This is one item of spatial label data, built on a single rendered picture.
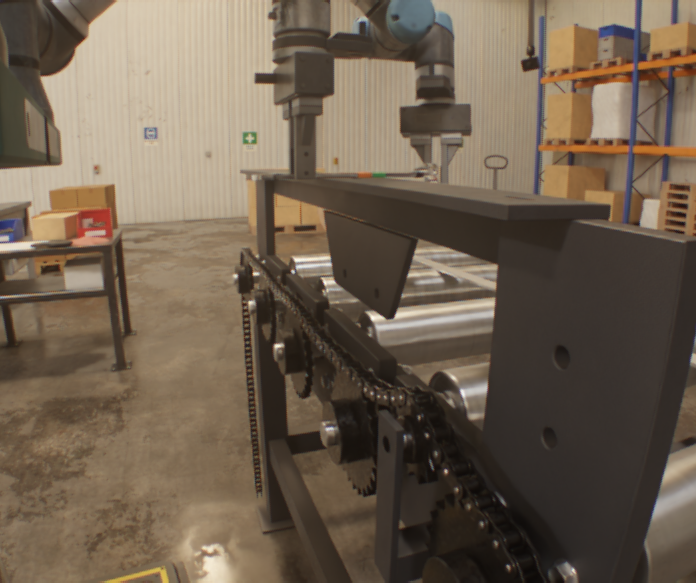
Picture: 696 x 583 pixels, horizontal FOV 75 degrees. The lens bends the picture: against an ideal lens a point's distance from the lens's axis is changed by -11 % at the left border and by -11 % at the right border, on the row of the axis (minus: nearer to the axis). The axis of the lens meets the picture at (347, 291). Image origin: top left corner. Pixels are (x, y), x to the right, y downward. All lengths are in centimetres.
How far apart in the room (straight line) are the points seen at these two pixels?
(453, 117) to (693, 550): 75
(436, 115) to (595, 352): 69
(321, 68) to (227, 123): 1032
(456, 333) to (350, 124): 1067
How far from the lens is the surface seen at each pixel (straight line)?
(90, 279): 322
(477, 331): 101
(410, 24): 83
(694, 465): 58
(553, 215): 34
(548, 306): 37
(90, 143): 1096
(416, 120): 96
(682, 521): 53
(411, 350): 94
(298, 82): 62
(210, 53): 1110
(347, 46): 68
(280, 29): 67
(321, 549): 125
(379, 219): 69
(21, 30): 86
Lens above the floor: 119
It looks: 15 degrees down
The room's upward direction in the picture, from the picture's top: straight up
